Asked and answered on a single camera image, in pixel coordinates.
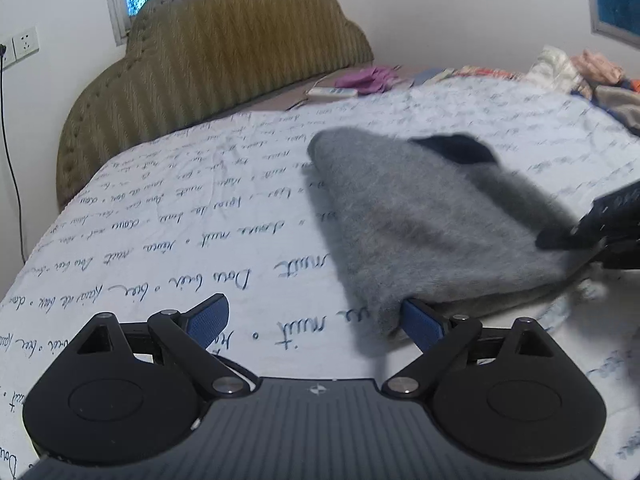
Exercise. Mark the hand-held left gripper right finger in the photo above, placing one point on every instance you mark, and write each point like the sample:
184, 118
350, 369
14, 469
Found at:
422, 322

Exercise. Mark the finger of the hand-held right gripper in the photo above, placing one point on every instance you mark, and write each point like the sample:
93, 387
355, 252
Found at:
622, 255
600, 220

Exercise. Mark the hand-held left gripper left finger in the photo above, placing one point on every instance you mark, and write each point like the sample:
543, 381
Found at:
210, 317

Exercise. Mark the navy and grey sweater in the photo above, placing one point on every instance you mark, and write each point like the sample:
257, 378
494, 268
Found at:
400, 220

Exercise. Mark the beige grey cloth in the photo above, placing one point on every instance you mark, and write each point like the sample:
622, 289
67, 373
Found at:
620, 107

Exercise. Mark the orange cloth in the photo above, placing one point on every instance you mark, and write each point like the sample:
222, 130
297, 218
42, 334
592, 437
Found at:
635, 84

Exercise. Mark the pink cloth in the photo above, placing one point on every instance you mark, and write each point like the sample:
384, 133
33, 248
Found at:
597, 67

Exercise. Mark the white crumpled cloth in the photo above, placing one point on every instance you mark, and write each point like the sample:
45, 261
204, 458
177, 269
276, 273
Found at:
552, 67

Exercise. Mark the blue striped cloth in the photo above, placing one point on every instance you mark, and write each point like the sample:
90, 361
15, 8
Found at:
430, 77

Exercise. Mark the white remote control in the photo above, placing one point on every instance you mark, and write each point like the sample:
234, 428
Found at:
332, 92

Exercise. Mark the purple cloth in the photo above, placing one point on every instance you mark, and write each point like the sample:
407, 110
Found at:
367, 79

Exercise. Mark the olive upholstered headboard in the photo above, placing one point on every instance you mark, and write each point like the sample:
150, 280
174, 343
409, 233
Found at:
200, 60

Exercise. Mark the window in side wall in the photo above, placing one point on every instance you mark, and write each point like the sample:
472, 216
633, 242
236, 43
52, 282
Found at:
615, 0

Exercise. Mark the white wall socket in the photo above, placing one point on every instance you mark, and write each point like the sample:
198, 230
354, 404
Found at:
25, 45
7, 57

